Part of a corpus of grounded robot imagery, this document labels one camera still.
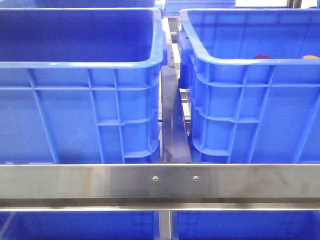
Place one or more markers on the stainless steel shelf rail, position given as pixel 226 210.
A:
pixel 130 187

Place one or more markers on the blue crate lower right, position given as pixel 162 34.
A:
pixel 246 225

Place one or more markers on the blue crate rear left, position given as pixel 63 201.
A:
pixel 159 4

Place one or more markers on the blue plastic crate left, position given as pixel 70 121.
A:
pixel 80 85

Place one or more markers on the blue plastic crate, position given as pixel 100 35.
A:
pixel 245 110
pixel 80 85

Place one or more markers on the yellow mushroom push button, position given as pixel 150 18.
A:
pixel 310 57

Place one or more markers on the red mushroom push button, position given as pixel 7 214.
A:
pixel 261 56

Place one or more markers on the blue crate lower left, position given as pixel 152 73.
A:
pixel 82 225

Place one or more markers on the blue plastic crate right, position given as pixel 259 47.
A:
pixel 245 110

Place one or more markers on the blue crate rear right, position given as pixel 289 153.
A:
pixel 173 7

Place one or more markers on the left rail screw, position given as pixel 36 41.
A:
pixel 155 178

